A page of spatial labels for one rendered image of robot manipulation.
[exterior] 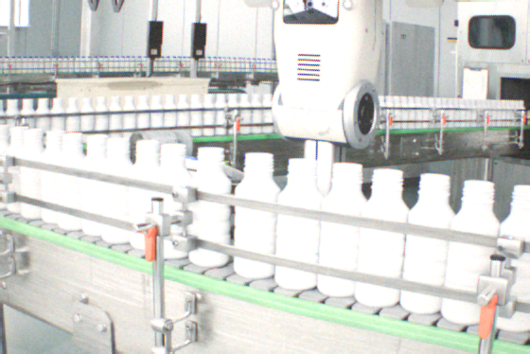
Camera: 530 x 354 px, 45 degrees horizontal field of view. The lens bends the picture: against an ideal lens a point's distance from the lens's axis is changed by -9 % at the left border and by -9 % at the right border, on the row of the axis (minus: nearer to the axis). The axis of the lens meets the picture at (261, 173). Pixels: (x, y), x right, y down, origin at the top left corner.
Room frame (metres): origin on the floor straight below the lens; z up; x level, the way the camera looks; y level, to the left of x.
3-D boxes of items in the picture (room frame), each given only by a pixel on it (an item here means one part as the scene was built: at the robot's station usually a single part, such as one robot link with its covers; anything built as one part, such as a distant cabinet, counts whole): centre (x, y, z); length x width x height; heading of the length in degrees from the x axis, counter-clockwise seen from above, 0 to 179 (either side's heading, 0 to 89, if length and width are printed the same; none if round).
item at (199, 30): (7.43, 0.75, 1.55); 0.17 x 0.15 x 0.42; 128
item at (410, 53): (7.82, -1.55, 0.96); 0.82 x 0.50 x 1.91; 128
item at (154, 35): (7.09, 1.18, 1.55); 0.17 x 0.15 x 0.42; 128
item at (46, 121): (2.32, 0.79, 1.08); 0.06 x 0.06 x 0.17
